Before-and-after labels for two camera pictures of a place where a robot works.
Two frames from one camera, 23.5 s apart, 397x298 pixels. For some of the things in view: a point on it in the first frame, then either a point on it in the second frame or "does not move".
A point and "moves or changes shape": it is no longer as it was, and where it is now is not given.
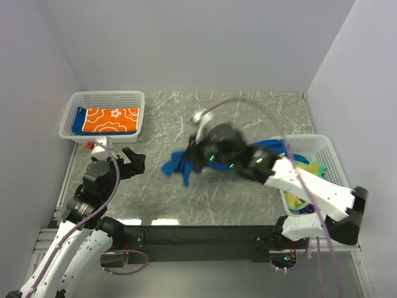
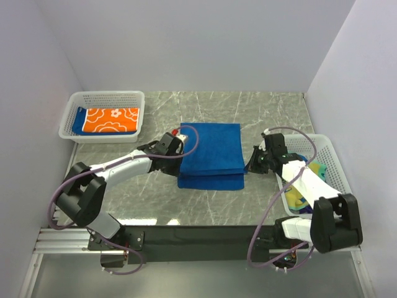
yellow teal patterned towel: [315, 167] does not move
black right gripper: [194, 148] to [252, 166]
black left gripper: [136, 166] to [175, 171]
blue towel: [178, 162] moves or changes shape
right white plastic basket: [316, 148] does not move
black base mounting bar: [198, 245] does not move
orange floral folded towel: [110, 120] does not move
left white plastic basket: [93, 117] does not move
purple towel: [308, 209] does not move
